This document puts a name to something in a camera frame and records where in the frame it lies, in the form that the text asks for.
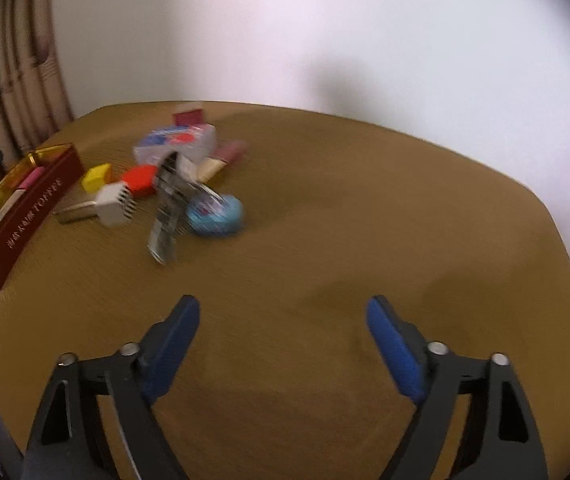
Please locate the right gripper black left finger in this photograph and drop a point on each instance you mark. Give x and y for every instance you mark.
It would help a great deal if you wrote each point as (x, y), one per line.
(67, 438)

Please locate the red rounded case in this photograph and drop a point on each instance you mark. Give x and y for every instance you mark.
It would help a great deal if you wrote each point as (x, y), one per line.
(140, 180)

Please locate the small red card box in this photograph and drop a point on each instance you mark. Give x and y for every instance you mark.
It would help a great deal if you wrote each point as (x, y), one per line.
(188, 114)

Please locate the white black striped cube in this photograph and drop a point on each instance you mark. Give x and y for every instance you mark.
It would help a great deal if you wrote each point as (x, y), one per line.
(112, 205)

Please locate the blue patterned round block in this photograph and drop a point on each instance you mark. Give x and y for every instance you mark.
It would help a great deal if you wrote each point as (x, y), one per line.
(215, 216)

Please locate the yellow striped cube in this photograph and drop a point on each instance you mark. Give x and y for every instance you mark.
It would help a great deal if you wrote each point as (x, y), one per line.
(96, 177)

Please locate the red gold tin box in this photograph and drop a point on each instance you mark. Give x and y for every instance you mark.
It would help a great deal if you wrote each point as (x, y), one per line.
(29, 192)

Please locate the cream rectangular block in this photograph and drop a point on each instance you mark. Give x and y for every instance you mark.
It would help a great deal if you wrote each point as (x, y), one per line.
(208, 168)

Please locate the clear box with blue cards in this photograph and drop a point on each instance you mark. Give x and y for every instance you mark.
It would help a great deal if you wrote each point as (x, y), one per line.
(195, 142)

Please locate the pink rectangular block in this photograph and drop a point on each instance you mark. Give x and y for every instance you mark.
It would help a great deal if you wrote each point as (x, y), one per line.
(229, 152)

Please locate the beige patterned curtain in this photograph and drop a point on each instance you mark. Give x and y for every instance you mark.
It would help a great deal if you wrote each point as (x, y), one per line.
(33, 98)

